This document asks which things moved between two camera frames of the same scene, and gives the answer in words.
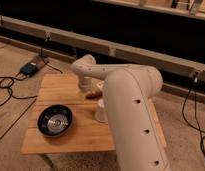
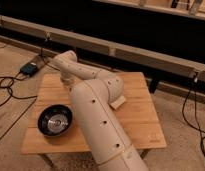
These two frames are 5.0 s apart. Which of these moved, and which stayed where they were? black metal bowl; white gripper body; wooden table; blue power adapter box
Moved: white gripper body
Stayed: wooden table; blue power adapter box; black metal bowl
